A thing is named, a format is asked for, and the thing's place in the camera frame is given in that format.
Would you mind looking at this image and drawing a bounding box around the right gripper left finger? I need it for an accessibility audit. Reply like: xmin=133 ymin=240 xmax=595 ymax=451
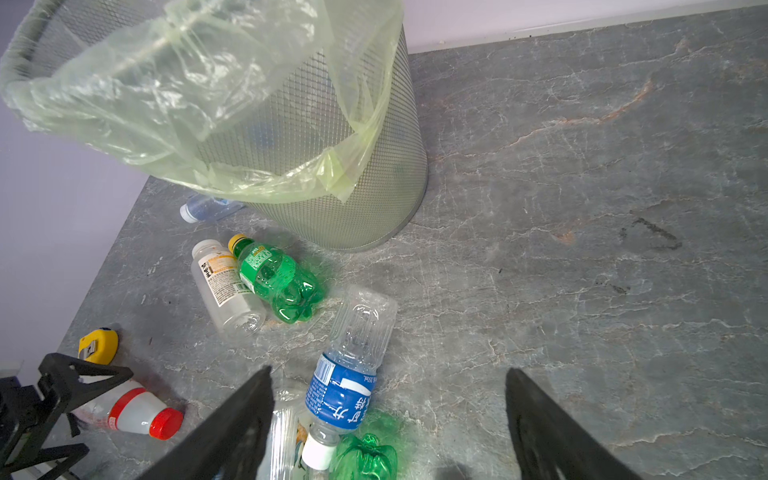
xmin=141 ymin=365 xmax=275 ymax=479

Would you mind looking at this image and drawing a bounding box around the clear bottle blue label upright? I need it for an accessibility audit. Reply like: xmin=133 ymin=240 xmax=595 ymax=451
xmin=301 ymin=285 xmax=398 ymax=471

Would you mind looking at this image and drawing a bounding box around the green bottle yellow cap upper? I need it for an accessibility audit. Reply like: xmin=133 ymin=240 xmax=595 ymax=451
xmin=228 ymin=234 xmax=325 ymax=324

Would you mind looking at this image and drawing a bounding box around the clear bottle dark blue neck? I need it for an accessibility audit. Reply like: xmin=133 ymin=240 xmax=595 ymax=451
xmin=179 ymin=194 xmax=245 ymax=224

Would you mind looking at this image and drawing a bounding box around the green bottle yellow cap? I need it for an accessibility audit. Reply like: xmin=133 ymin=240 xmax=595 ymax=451
xmin=228 ymin=234 xmax=325 ymax=324
xmin=329 ymin=433 xmax=399 ymax=480

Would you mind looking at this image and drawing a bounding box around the yellow tape measure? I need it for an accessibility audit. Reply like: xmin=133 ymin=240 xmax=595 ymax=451
xmin=77 ymin=327 xmax=119 ymax=365

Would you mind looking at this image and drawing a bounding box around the clear bottle orange label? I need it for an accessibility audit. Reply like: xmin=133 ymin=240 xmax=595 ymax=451
xmin=191 ymin=239 xmax=267 ymax=340

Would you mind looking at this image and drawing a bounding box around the green bottle yellow cap lower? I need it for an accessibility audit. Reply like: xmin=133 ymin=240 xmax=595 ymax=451
xmin=329 ymin=433 xmax=399 ymax=480

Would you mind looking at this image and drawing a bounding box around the clear bottle green cap small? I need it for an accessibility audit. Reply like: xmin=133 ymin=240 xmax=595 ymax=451
xmin=256 ymin=379 xmax=311 ymax=480

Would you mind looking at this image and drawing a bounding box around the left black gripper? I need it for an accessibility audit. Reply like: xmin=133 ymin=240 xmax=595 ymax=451
xmin=1 ymin=353 xmax=133 ymax=479

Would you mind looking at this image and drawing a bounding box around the clear bottle red cap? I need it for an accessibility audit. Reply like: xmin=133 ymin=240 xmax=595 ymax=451
xmin=73 ymin=379 xmax=184 ymax=441

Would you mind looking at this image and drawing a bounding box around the green-lined mesh waste bin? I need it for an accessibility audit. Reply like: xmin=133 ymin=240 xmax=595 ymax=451
xmin=1 ymin=1 xmax=428 ymax=251

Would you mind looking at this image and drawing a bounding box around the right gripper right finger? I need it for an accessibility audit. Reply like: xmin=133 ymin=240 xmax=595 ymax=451
xmin=505 ymin=368 xmax=639 ymax=479

